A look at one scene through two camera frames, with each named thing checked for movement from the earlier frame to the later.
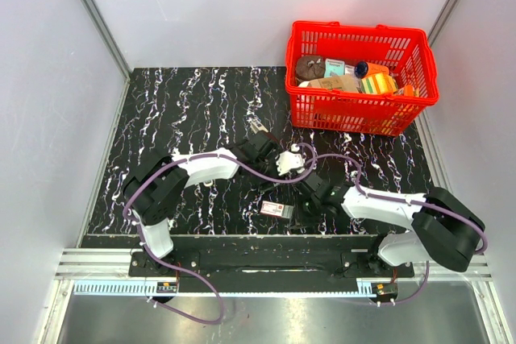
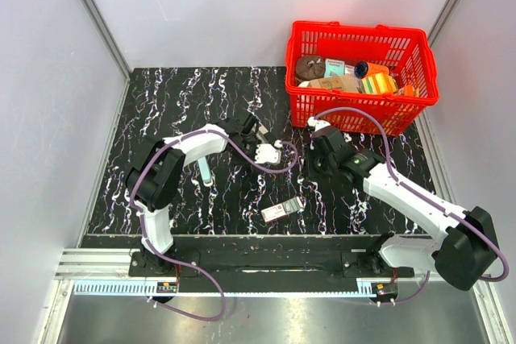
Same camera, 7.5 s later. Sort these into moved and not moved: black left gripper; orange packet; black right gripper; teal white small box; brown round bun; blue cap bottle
Moved: black right gripper; black left gripper
Not moved: orange packet; blue cap bottle; brown round bun; teal white small box
